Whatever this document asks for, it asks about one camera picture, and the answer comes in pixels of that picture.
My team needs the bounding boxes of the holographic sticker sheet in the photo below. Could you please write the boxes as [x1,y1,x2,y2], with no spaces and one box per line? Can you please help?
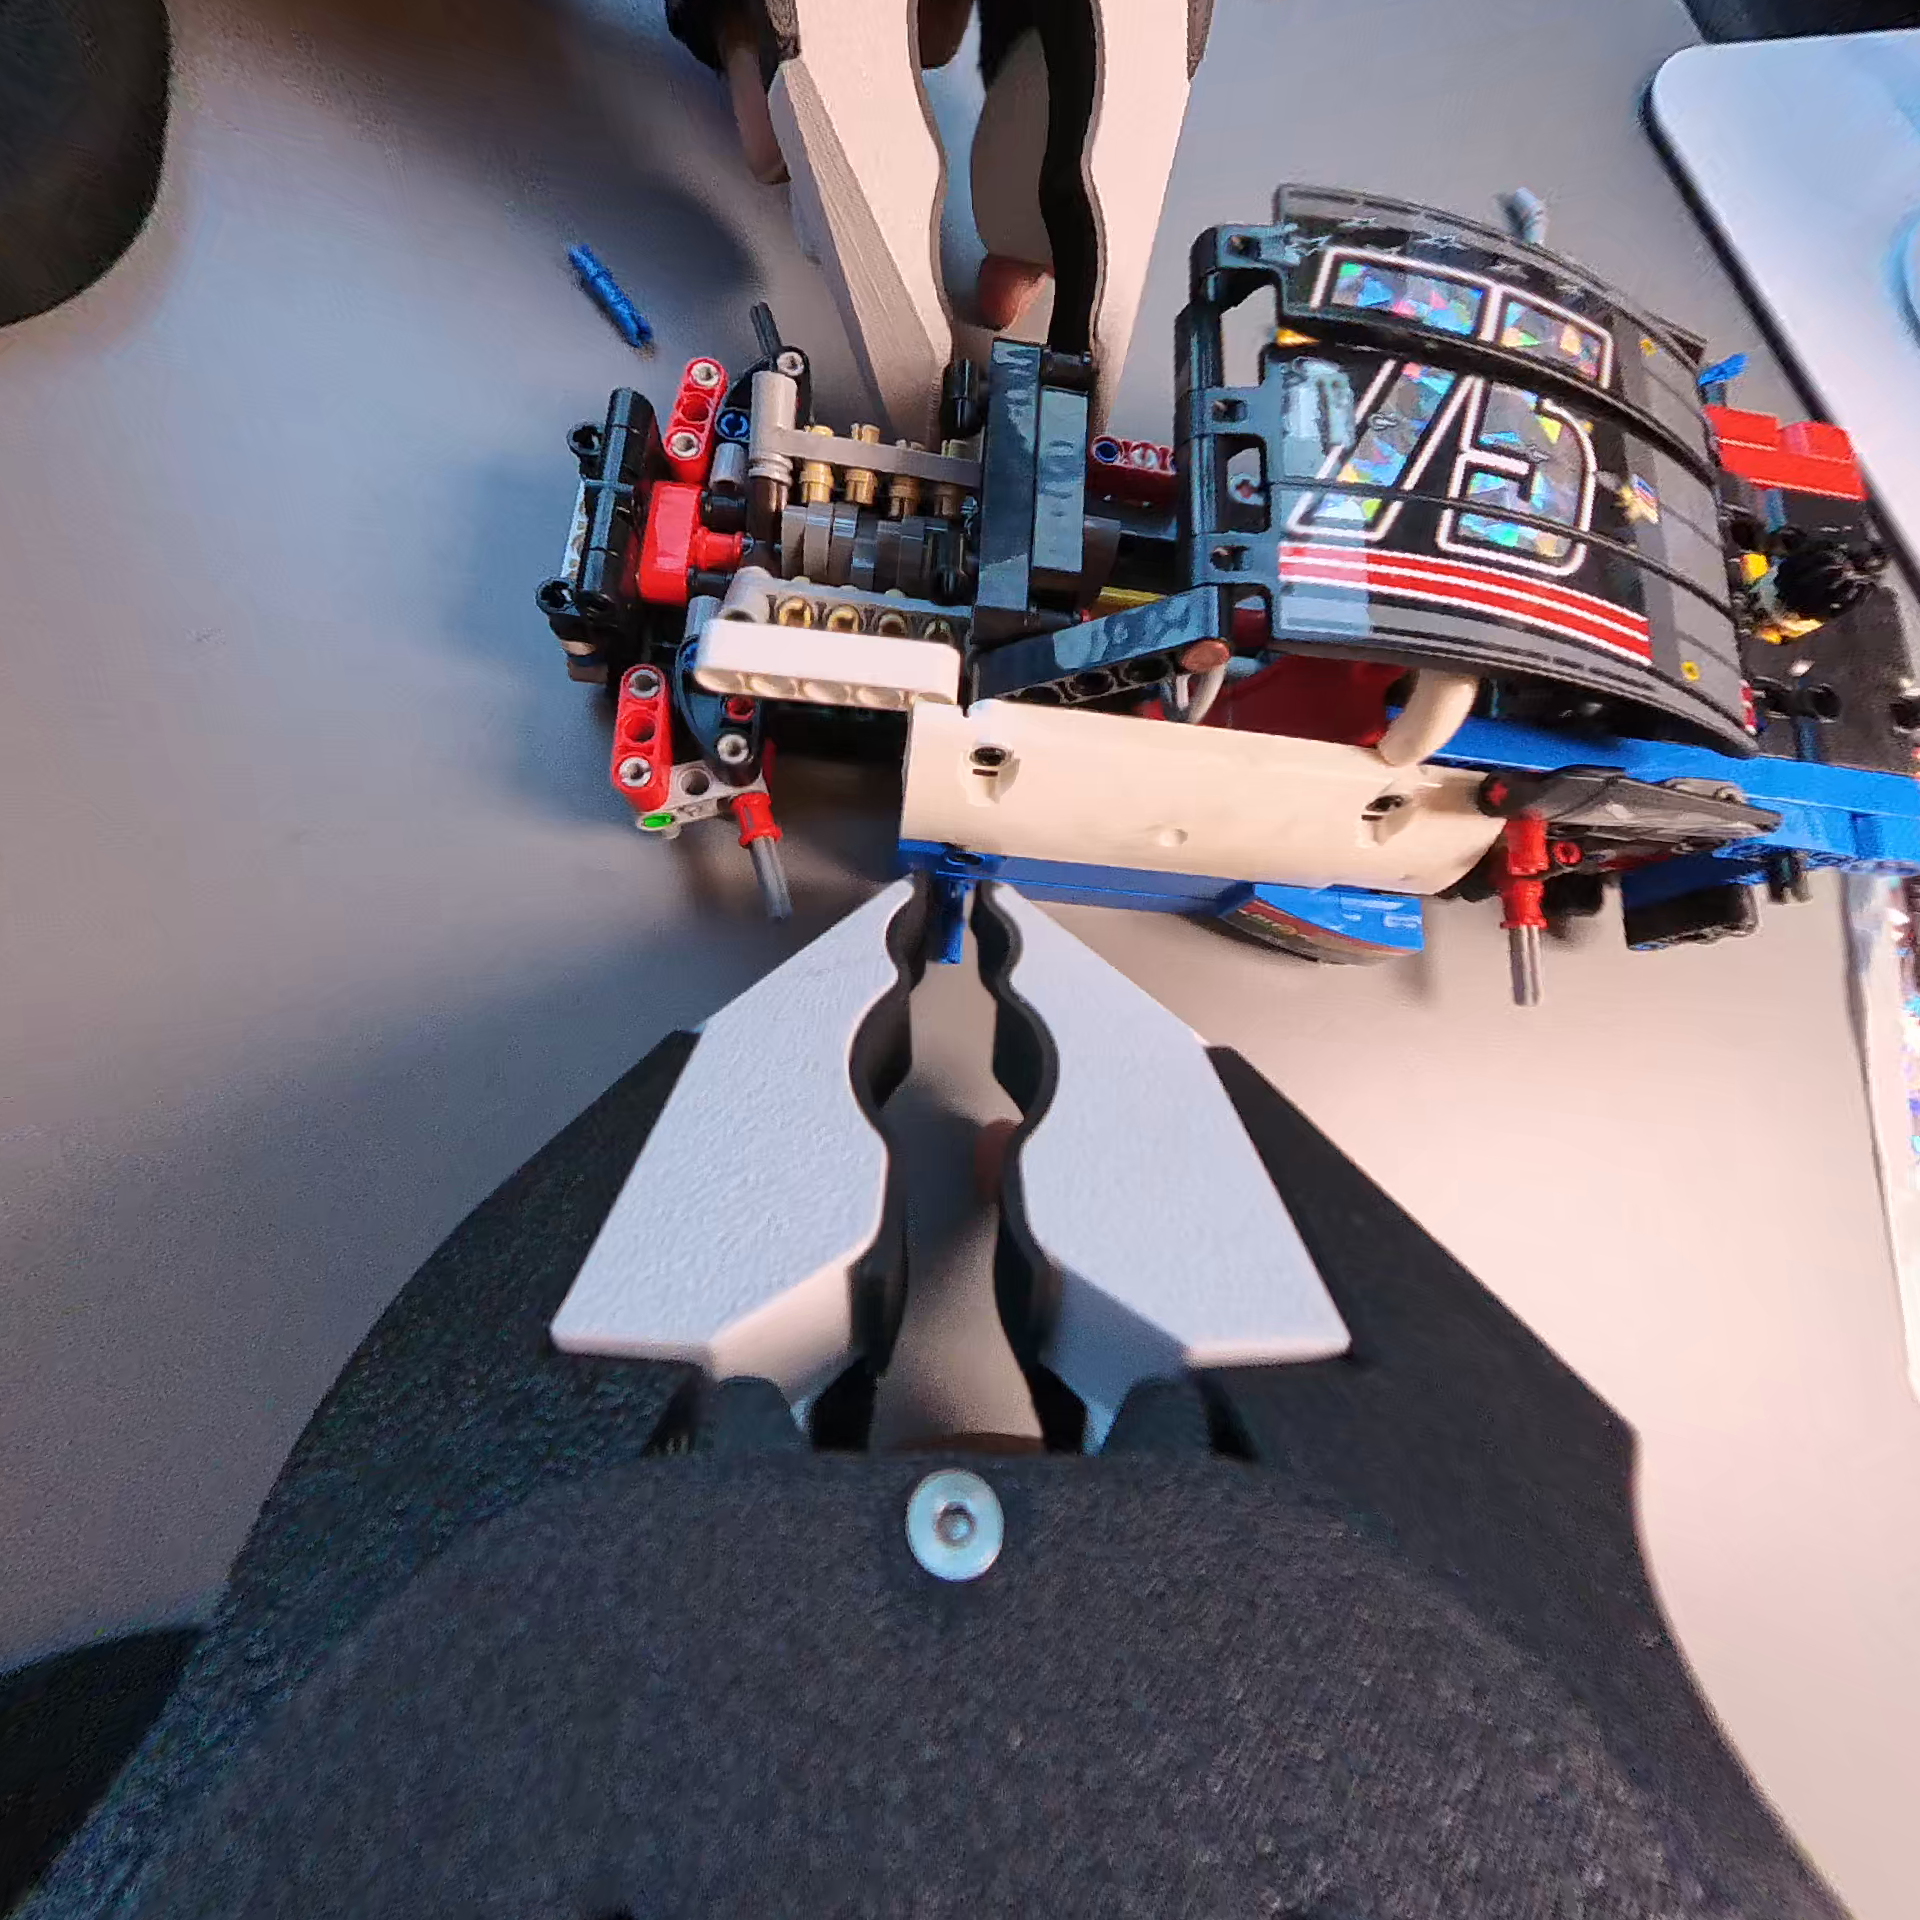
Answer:
[1844,871,1920,1203]

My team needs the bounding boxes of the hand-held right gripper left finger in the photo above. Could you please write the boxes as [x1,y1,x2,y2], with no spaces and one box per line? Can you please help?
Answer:
[548,879,922,1444]

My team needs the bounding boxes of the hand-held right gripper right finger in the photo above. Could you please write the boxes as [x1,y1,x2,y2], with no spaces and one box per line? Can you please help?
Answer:
[970,883,1356,1450]

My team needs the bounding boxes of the person's left hand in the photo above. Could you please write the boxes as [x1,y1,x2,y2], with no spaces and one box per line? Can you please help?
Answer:
[721,41,1056,331]

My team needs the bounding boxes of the lego car model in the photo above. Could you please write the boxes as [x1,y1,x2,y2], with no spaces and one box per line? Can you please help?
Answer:
[537,183,1920,1007]

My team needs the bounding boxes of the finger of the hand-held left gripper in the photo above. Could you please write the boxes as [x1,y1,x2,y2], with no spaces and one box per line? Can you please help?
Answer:
[1032,0,1204,436]
[768,0,963,441]

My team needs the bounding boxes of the white book stand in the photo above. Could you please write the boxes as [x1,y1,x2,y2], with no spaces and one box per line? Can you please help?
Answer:
[1641,30,1920,495]

